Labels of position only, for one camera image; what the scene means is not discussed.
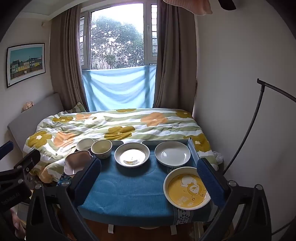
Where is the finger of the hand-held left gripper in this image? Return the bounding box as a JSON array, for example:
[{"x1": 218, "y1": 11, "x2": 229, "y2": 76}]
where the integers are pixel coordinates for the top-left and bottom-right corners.
[
  {"x1": 0, "y1": 141, "x2": 14, "y2": 163},
  {"x1": 13, "y1": 148, "x2": 41, "y2": 174}
]

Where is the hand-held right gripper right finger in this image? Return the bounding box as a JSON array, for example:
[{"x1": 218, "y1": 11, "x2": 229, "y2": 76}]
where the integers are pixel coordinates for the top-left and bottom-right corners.
[{"x1": 196, "y1": 158, "x2": 272, "y2": 241}]

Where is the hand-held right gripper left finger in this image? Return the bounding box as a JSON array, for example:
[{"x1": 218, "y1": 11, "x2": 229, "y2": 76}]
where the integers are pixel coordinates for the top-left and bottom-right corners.
[{"x1": 26, "y1": 157, "x2": 102, "y2": 241}]

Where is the pink cloud-shaped plate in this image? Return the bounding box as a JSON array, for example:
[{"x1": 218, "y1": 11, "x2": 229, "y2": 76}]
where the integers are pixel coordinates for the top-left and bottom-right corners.
[{"x1": 64, "y1": 150, "x2": 94, "y2": 176}]

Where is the yellow bear plate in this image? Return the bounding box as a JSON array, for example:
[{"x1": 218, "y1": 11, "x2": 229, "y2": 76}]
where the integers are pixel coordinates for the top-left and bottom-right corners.
[{"x1": 163, "y1": 166, "x2": 211, "y2": 210}]

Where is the cream printed bowl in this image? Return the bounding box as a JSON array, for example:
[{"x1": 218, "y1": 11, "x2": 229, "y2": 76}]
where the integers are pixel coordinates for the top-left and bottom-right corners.
[{"x1": 91, "y1": 139, "x2": 113, "y2": 159}]

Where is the white bowl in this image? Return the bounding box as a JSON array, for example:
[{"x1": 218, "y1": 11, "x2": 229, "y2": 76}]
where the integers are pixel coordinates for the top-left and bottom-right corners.
[{"x1": 76, "y1": 138, "x2": 95, "y2": 152}]

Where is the white patterned deep plate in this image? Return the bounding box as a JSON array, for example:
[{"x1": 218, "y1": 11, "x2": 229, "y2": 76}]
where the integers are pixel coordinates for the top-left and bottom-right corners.
[{"x1": 114, "y1": 142, "x2": 150, "y2": 168}]

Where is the plain white plate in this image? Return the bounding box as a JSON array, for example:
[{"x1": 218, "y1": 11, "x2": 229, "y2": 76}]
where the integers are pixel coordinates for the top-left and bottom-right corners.
[{"x1": 154, "y1": 141, "x2": 191, "y2": 167}]

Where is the person's left hand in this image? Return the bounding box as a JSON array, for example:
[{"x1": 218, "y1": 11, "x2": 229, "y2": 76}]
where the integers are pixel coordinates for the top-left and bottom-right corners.
[{"x1": 10, "y1": 206, "x2": 28, "y2": 240}]

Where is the white plastic bag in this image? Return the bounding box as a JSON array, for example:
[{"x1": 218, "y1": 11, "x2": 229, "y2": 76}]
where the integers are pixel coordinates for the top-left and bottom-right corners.
[{"x1": 213, "y1": 151, "x2": 224, "y2": 165}]

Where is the light blue cloth strip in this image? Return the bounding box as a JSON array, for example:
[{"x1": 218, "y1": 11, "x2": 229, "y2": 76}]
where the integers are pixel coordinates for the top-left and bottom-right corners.
[{"x1": 187, "y1": 137, "x2": 204, "y2": 168}]

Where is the grey headboard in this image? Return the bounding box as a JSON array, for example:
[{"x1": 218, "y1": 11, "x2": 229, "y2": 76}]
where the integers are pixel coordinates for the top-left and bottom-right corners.
[{"x1": 7, "y1": 93, "x2": 64, "y2": 151}]

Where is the blue tablecloth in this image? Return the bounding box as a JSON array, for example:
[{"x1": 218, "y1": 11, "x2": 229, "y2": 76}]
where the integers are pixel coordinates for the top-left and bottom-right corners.
[{"x1": 57, "y1": 139, "x2": 223, "y2": 227}]

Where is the pink plush toy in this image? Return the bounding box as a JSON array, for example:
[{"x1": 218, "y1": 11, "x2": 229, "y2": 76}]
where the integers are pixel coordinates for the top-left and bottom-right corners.
[{"x1": 22, "y1": 101, "x2": 34, "y2": 113}]

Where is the floral duvet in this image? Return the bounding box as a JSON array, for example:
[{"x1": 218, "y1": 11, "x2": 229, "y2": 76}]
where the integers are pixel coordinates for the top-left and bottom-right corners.
[{"x1": 26, "y1": 108, "x2": 219, "y2": 184}]

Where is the green patterned pillow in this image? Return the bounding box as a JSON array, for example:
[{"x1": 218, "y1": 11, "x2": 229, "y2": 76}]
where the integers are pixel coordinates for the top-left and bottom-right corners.
[{"x1": 67, "y1": 102, "x2": 87, "y2": 114}]

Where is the framed houses picture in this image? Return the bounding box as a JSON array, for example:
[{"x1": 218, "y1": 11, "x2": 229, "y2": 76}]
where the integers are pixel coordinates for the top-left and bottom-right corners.
[{"x1": 6, "y1": 43, "x2": 46, "y2": 89}]

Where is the black lamp stand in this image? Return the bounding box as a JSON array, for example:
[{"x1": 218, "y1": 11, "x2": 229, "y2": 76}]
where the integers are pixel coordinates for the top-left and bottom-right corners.
[{"x1": 223, "y1": 78, "x2": 296, "y2": 176}]

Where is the light blue window cloth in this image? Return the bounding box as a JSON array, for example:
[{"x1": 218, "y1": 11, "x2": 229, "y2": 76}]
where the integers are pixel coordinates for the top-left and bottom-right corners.
[{"x1": 82, "y1": 65, "x2": 158, "y2": 111}]

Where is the brown curtain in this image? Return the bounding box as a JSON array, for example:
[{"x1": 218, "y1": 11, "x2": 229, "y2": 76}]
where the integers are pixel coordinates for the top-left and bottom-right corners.
[
  {"x1": 49, "y1": 5, "x2": 90, "y2": 112},
  {"x1": 151, "y1": 1, "x2": 198, "y2": 114}
]

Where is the window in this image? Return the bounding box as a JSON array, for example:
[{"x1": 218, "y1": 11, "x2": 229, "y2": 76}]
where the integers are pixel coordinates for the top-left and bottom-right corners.
[{"x1": 79, "y1": 3, "x2": 160, "y2": 70}]

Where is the pink hanging cloth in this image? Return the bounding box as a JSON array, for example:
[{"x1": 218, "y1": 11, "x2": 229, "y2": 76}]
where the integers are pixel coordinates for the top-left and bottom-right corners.
[{"x1": 163, "y1": 0, "x2": 213, "y2": 16}]

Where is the dark hanging object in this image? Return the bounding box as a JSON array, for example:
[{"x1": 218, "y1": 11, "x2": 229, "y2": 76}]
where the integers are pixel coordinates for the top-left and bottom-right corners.
[{"x1": 218, "y1": 0, "x2": 236, "y2": 11}]

